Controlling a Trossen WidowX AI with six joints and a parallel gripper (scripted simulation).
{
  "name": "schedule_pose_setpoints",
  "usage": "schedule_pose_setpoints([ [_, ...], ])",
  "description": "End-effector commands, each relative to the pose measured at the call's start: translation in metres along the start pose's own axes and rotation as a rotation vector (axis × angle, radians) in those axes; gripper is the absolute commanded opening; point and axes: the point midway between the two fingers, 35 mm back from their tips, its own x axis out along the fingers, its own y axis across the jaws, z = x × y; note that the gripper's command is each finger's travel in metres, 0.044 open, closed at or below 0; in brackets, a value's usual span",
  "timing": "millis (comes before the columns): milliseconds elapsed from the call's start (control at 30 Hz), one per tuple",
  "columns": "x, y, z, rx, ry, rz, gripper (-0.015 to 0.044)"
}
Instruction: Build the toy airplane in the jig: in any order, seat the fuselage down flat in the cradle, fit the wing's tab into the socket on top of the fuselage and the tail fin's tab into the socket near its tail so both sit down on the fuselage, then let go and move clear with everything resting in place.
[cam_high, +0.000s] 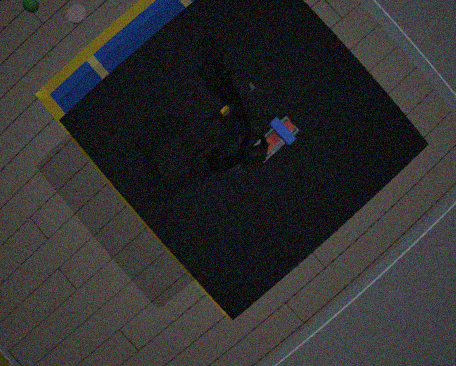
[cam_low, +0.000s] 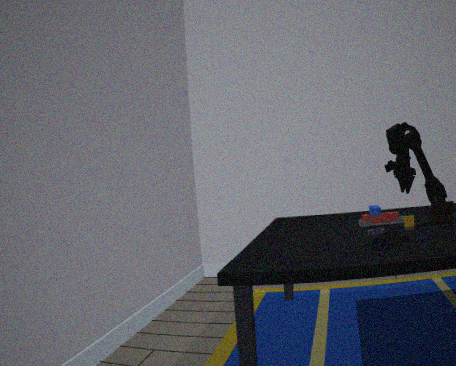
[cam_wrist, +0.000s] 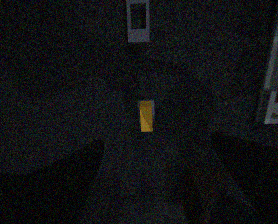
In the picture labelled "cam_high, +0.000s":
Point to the blue rectangular block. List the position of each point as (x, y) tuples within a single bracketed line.
[(282, 131)]

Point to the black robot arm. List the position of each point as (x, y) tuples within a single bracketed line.
[(235, 84)]

